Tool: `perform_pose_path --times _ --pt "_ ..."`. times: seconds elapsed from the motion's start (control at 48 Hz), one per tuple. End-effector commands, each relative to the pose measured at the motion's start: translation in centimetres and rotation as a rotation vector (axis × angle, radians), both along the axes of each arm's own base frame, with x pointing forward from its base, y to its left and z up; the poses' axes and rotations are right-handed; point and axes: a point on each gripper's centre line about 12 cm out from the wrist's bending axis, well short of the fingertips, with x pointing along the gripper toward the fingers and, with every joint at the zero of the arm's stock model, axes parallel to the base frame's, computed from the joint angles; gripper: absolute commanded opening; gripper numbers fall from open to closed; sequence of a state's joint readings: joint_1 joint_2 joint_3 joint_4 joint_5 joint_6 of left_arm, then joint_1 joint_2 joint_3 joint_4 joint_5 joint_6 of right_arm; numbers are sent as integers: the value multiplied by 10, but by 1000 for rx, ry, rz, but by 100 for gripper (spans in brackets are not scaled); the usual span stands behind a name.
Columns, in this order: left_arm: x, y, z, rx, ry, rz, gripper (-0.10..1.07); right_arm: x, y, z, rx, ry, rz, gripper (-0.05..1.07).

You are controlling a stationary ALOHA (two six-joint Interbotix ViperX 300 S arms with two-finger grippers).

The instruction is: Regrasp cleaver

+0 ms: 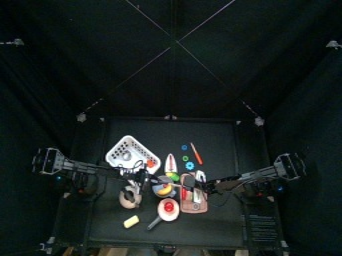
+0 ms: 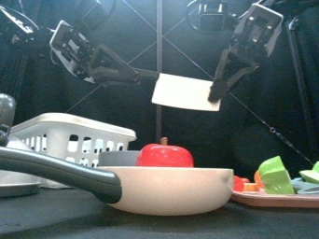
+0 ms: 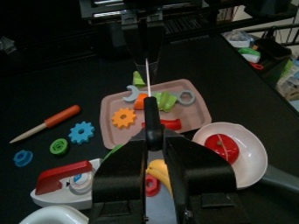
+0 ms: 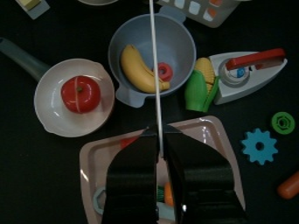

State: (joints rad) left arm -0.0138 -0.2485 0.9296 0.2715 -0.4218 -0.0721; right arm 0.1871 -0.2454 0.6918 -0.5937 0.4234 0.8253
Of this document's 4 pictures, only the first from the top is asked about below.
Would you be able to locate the yellow orange toy food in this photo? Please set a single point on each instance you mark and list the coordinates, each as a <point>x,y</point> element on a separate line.
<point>166,190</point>

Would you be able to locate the red toy pepper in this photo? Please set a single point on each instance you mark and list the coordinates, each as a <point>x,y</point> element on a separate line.
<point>184,194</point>

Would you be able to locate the white red toy rocket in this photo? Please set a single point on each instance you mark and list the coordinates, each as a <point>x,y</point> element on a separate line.
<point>170,163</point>

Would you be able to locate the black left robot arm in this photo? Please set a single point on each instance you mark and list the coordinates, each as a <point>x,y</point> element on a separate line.
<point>74,165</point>

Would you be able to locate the white toy cup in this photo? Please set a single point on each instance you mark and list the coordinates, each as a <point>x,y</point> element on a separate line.
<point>201,175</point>

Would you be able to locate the white printed label sheet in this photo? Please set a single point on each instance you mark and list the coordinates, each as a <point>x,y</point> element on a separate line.
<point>262,227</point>

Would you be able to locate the small orange toy piece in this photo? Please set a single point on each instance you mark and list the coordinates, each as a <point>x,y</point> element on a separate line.
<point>150,163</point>

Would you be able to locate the green yellow toy fruit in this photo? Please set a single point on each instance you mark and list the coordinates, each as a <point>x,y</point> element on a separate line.
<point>174,176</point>

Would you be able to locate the grey toy bowl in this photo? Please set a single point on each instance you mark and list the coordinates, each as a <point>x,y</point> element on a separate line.
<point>161,192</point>

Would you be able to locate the orange toy screwdriver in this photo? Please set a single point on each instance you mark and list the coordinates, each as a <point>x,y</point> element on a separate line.
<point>197,153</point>

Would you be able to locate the small blue toy gear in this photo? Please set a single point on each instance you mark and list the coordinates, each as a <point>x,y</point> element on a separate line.
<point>185,147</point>

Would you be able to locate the red toy tomato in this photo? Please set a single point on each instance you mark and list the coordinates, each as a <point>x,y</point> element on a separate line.
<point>169,206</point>

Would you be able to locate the green toy gear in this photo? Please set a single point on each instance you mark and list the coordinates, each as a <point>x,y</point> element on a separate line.
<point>185,158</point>

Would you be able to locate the large blue toy gear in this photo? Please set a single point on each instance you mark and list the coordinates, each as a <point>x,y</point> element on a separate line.
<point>190,165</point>

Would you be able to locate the silver frame corner bracket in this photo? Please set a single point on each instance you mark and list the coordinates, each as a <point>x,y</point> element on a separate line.
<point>81,117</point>
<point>333,44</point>
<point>260,121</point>
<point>15,42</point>
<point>170,117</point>

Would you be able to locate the beige tape roll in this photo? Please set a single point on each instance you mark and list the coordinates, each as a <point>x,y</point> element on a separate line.
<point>130,199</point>

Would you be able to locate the yellow toy butter block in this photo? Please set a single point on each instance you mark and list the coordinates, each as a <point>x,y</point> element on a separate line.
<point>132,221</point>

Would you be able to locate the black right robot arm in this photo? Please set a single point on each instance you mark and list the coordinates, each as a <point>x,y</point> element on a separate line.
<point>268,171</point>

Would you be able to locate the white perforated plastic basket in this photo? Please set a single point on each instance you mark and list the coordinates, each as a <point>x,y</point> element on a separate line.
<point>133,154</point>

